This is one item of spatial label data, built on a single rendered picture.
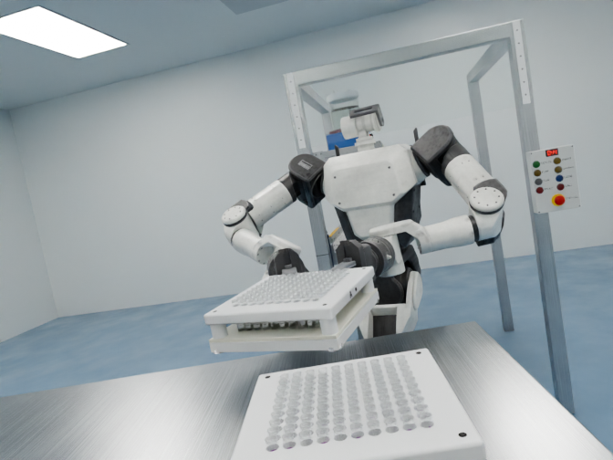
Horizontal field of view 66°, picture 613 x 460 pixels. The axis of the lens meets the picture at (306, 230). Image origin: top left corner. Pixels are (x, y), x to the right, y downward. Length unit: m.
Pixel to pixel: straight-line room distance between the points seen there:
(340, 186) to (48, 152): 6.18
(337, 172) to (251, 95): 4.60
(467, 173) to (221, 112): 4.97
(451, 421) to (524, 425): 0.16
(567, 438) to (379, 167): 0.91
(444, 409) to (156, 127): 6.05
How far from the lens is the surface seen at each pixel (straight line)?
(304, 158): 1.53
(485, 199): 1.20
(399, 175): 1.36
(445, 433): 0.51
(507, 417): 0.68
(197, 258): 6.30
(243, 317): 0.82
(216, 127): 6.07
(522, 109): 2.26
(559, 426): 0.67
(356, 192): 1.39
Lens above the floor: 1.22
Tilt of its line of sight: 5 degrees down
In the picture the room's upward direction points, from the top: 10 degrees counter-clockwise
